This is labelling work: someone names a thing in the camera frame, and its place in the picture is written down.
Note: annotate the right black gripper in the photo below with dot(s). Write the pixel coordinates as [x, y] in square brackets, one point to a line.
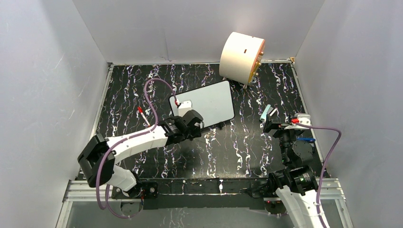
[272, 123]

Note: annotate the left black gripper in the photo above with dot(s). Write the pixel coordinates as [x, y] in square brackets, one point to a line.
[195, 134]

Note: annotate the red capped whiteboard marker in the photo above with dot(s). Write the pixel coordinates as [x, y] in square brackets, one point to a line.
[143, 116]

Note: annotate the white whiteboard black frame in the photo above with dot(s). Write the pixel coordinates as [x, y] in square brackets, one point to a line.
[213, 102]

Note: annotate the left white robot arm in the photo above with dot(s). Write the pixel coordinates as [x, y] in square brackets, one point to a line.
[100, 157]

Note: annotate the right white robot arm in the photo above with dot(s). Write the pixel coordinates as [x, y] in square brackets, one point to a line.
[296, 185]

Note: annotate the light blue whiteboard eraser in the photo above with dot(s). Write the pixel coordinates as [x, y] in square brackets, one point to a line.
[268, 112]

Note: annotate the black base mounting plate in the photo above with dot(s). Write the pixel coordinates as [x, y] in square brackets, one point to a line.
[250, 193]

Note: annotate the white cylindrical drum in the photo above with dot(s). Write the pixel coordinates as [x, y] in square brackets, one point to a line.
[241, 57]

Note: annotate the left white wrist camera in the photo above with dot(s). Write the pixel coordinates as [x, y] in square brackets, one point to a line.
[184, 107]

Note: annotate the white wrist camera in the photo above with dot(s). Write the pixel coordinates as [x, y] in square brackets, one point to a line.
[299, 122]
[184, 107]

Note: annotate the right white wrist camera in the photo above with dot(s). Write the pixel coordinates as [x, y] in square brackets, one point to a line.
[299, 122]

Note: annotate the aluminium frame rail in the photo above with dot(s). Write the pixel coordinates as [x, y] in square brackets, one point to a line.
[78, 190]

